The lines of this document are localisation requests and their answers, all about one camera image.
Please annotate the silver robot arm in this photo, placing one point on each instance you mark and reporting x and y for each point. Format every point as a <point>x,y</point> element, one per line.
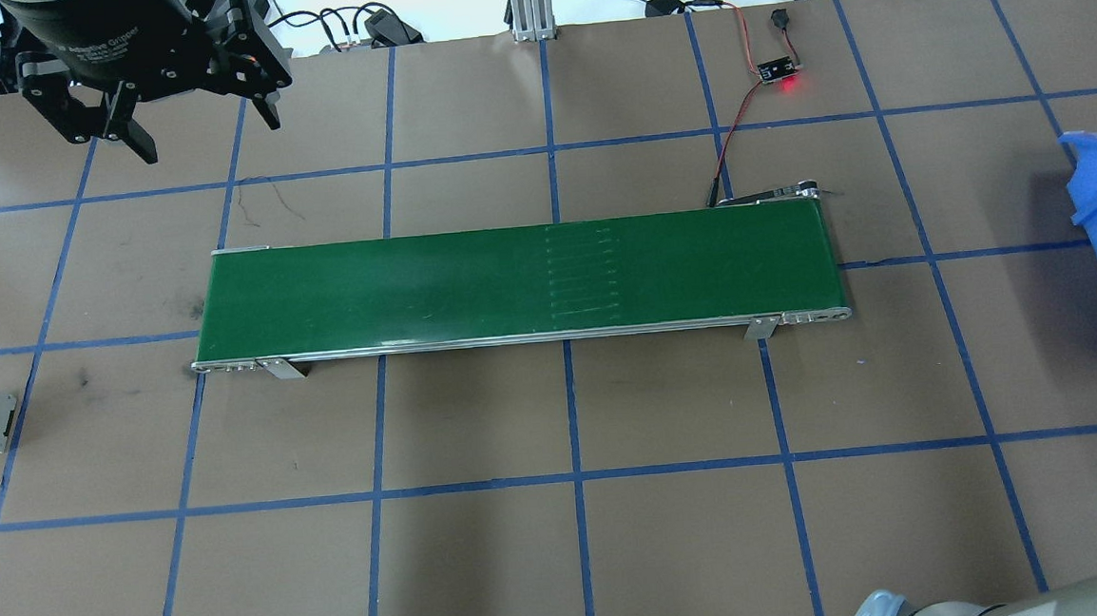
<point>1052,601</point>

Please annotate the black plug adapter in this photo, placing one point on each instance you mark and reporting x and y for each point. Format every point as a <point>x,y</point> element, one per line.
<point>393,27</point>

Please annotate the green belt conveyor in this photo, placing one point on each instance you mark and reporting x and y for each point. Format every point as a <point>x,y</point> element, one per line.
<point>509,282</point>

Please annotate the small black power adapter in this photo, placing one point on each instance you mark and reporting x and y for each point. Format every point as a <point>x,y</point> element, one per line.
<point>663,4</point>

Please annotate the small black control board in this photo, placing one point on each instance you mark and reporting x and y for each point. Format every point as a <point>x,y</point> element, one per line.
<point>779,70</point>

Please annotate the small black plug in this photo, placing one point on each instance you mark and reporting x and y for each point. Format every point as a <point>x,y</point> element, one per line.
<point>778,18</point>

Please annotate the aluminium camera post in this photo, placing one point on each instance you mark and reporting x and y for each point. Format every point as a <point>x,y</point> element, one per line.
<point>530,4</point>

